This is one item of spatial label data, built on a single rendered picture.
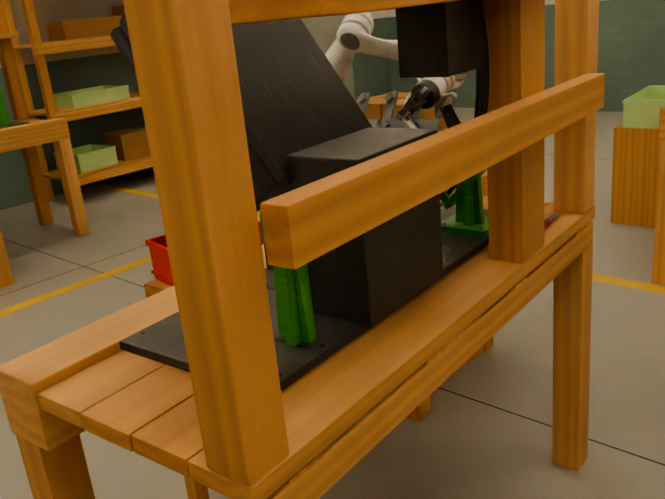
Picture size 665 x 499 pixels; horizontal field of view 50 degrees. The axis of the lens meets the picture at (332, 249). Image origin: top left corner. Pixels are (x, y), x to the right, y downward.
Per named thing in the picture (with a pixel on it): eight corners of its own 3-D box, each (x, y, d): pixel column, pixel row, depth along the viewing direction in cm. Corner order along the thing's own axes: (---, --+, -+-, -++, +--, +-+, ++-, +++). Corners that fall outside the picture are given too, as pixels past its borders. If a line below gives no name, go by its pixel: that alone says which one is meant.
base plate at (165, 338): (120, 349, 149) (118, 341, 148) (400, 206, 230) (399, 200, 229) (270, 400, 124) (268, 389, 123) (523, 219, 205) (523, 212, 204)
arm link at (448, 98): (456, 99, 192) (466, 90, 196) (426, 71, 193) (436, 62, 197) (439, 121, 199) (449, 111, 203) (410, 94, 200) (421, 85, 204)
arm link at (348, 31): (426, 56, 201) (433, 38, 205) (336, 24, 202) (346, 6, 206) (418, 79, 208) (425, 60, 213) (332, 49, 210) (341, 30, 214)
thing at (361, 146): (302, 310, 154) (283, 154, 143) (379, 263, 176) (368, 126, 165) (372, 326, 143) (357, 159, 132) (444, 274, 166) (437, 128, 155)
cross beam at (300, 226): (267, 265, 98) (258, 202, 96) (585, 107, 194) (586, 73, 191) (295, 270, 96) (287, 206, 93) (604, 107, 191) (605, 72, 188)
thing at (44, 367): (10, 433, 146) (-8, 367, 142) (398, 223, 257) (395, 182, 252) (48, 452, 138) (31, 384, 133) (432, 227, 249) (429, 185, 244)
